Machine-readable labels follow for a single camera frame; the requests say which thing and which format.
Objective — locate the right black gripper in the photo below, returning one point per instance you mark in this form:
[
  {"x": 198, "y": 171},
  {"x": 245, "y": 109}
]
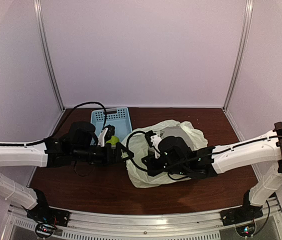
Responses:
[{"x": 149, "y": 163}]

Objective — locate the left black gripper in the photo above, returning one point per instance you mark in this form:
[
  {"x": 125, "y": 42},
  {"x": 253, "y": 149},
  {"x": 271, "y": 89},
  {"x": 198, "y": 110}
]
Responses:
[{"x": 108, "y": 159}]

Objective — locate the light green fruit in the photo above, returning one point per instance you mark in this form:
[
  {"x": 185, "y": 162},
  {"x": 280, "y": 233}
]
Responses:
[{"x": 113, "y": 141}]

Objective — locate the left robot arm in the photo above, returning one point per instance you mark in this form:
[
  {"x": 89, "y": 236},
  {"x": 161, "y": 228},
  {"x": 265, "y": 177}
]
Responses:
[{"x": 18, "y": 155}]

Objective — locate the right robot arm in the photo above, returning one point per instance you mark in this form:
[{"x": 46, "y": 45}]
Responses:
[{"x": 264, "y": 148}]

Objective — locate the light blue perforated basket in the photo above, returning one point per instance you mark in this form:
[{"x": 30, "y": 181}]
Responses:
[{"x": 118, "y": 117}]

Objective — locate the right circuit board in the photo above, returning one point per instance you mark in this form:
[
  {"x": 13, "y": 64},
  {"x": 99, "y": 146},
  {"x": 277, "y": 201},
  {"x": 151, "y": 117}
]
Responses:
[{"x": 246, "y": 230}]

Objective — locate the circuit board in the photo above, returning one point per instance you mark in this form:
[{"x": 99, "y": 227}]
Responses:
[
  {"x": 44, "y": 230},
  {"x": 246, "y": 230}
]

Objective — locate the left circuit board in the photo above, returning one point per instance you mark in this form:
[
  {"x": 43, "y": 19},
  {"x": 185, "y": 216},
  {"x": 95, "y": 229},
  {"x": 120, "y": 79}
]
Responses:
[{"x": 44, "y": 230}]

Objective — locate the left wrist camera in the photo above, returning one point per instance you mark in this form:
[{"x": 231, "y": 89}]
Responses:
[{"x": 105, "y": 135}]

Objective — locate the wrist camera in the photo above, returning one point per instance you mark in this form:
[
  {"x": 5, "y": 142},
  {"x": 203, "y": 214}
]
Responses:
[
  {"x": 105, "y": 135},
  {"x": 153, "y": 139}
]

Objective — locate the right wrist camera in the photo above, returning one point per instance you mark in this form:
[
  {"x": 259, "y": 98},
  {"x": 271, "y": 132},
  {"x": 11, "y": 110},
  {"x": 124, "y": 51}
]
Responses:
[{"x": 153, "y": 139}]

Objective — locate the front aluminium rail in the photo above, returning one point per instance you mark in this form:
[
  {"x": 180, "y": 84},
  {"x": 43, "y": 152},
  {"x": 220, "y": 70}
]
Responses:
[{"x": 204, "y": 225}]

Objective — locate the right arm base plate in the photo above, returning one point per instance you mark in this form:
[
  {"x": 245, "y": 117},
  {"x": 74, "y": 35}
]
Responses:
[{"x": 233, "y": 216}]

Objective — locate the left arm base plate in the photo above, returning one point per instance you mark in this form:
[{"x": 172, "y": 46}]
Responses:
[{"x": 54, "y": 217}]

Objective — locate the left aluminium frame post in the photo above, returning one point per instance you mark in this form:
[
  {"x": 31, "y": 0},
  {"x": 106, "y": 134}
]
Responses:
[{"x": 46, "y": 54}]

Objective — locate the aluminium frame post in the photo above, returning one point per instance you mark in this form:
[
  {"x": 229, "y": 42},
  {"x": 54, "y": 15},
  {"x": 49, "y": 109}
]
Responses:
[
  {"x": 244, "y": 36},
  {"x": 46, "y": 54}
]

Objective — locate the right aluminium frame post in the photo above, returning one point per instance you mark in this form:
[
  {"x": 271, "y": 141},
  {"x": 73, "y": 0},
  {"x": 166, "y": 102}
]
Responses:
[{"x": 244, "y": 36}]

